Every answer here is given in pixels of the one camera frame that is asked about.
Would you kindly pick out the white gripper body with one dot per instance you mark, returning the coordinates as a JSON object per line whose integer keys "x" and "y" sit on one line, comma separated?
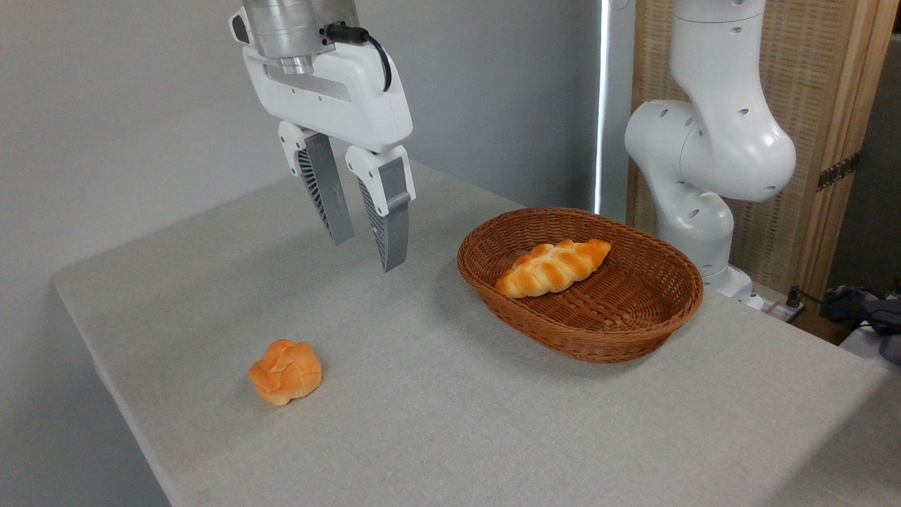
{"x": 352, "y": 98}

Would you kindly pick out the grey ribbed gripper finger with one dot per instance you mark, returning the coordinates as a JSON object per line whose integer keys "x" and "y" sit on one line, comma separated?
{"x": 394, "y": 225}
{"x": 331, "y": 197}

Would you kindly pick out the long braided bread loaf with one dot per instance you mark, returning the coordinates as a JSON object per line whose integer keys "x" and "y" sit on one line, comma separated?
{"x": 549, "y": 271}

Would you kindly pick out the round knotted bread roll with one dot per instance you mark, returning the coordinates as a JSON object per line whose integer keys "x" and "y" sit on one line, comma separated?
{"x": 285, "y": 373}

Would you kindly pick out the brown oval wicker basket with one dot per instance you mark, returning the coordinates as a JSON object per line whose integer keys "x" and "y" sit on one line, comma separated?
{"x": 598, "y": 317}

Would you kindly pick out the black power plug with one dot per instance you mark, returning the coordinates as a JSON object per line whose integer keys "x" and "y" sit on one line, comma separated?
{"x": 794, "y": 299}

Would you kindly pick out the wooden woven folding screen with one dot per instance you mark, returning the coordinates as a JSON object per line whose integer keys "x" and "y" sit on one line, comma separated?
{"x": 809, "y": 70}

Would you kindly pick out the dark metal screen hinge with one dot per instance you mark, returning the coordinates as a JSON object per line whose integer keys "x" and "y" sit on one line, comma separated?
{"x": 838, "y": 172}

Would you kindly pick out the dark grey bundle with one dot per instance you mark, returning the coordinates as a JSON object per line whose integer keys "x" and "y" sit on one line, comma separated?
{"x": 873, "y": 317}

